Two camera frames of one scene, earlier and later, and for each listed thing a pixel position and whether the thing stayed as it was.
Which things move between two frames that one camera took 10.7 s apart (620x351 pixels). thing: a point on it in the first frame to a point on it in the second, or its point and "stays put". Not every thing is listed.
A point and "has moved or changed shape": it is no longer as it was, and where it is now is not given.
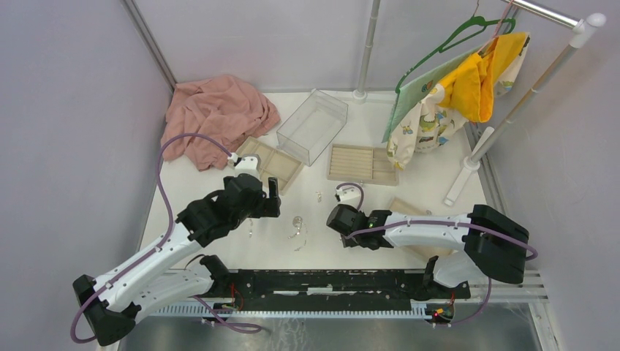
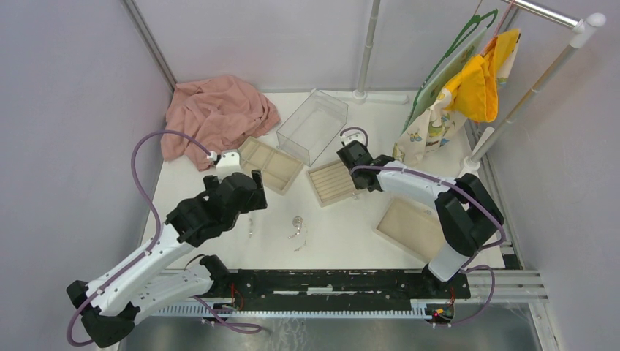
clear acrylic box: (312, 126) stays put
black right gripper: (349, 243) to (356, 185)
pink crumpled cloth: (224, 108) stays put
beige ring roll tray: (362, 164) has moved or changed shape
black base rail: (337, 290) stays put
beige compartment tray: (273, 163) stays put
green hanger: (458, 42) to (476, 19)
